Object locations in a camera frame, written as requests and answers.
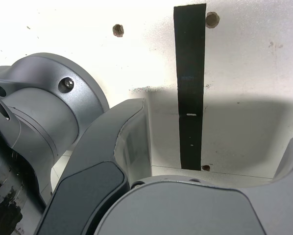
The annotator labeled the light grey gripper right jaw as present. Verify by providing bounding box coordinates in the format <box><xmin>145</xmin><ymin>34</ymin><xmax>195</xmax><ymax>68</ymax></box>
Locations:
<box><xmin>94</xmin><ymin>129</ymin><xmax>293</xmax><ymax>235</ymax></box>

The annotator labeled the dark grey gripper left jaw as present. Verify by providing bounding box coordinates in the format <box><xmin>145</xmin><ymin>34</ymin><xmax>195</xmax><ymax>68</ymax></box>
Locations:
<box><xmin>35</xmin><ymin>97</ymin><xmax>153</xmax><ymax>235</ymax></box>

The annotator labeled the black tape strip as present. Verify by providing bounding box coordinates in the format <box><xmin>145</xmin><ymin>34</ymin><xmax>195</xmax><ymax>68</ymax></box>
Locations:
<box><xmin>173</xmin><ymin>3</ymin><xmax>207</xmax><ymax>171</ymax></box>

